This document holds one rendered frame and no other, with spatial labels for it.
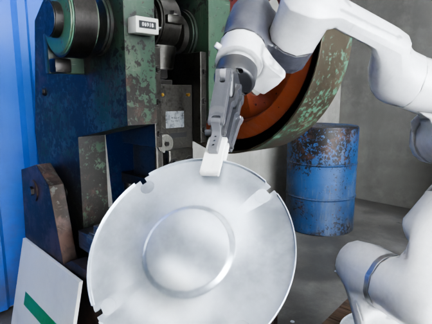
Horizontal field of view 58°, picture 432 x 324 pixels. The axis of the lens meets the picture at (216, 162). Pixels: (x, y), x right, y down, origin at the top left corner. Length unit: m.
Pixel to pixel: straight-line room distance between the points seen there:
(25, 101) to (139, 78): 1.23
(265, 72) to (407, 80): 0.27
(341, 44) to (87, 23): 0.75
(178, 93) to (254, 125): 0.34
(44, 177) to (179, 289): 1.00
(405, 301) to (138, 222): 0.47
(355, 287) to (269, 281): 0.37
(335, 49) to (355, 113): 3.25
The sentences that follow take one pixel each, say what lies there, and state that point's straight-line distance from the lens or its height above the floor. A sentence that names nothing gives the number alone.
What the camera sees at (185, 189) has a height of 1.00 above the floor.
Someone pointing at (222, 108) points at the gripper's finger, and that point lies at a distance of 0.61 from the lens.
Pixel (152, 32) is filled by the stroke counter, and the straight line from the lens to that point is 1.08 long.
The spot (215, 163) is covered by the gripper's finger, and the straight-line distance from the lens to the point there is 0.59.
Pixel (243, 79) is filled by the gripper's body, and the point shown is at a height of 1.17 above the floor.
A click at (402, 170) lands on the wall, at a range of 4.38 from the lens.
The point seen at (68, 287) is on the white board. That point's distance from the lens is 1.36.
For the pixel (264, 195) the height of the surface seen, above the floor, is 1.00.
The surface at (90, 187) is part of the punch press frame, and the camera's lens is 1.38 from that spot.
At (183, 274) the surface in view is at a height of 0.91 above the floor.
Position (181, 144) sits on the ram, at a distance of 1.24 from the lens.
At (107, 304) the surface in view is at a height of 0.87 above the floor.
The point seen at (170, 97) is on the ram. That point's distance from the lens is 1.21.
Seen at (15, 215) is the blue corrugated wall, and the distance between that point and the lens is 2.34.
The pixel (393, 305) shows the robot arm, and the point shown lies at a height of 0.78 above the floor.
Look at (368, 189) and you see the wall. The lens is 4.56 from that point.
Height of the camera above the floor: 1.14
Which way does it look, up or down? 10 degrees down
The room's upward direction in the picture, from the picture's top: straight up
